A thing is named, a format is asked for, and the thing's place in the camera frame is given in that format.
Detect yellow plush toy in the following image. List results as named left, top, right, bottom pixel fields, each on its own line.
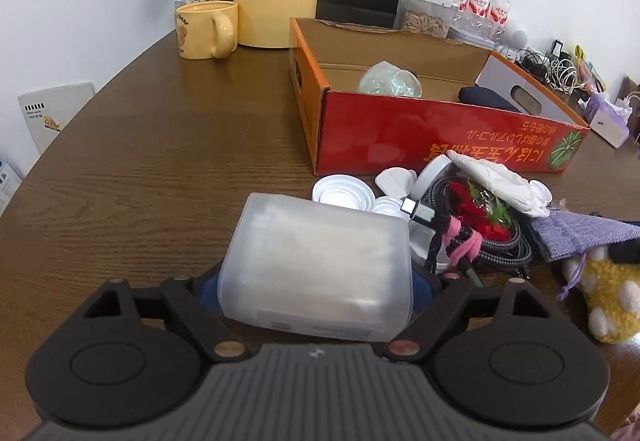
left=562, top=246, right=639, bottom=343

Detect purple knitted pouch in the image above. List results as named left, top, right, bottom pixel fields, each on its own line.
left=527, top=209, right=639, bottom=262

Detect white cloth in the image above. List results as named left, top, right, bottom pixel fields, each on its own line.
left=446, top=150, right=552, bottom=218

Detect translucent plastic cotton box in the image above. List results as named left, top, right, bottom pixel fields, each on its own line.
left=217, top=193, right=413, bottom=343

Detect white round lid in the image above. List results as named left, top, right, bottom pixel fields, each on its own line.
left=311, top=174, right=375, bottom=211

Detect red artificial flower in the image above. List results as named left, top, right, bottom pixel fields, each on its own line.
left=448, top=180, right=513, bottom=243

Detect white round jar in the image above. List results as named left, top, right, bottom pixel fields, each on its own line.
left=409, top=154, right=452, bottom=200

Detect purple tissue pack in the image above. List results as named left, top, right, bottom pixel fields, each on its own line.
left=585, top=93, right=632, bottom=148

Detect dark blue case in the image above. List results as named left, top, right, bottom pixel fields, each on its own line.
left=458, top=86, right=518, bottom=112

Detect red cardboard box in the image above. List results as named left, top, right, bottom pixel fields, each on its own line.
left=290, top=18, right=589, bottom=175

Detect iridescent glass ball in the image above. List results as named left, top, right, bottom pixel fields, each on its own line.
left=357, top=60, right=422, bottom=98

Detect white robot toy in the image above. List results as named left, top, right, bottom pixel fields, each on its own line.
left=497, top=27, right=528, bottom=62

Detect yellow ceramic mug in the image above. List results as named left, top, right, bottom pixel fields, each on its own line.
left=176, top=1, right=238, bottom=60

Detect water bottle middle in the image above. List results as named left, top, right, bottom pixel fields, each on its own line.
left=458, top=0, right=490, bottom=37

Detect clear nut container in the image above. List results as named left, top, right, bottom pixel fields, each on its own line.
left=395, top=0, right=457, bottom=39

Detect water bottle right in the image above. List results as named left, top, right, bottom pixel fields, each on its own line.
left=485, top=0, right=511, bottom=44

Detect braided black cable bundle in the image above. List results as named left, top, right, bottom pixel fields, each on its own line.
left=422, top=170, right=534, bottom=272

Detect white booklet by wall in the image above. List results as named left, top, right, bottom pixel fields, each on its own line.
left=18, top=82, right=96, bottom=155

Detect tangled white and black cables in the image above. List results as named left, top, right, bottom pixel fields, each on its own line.
left=514, top=39, right=609, bottom=98

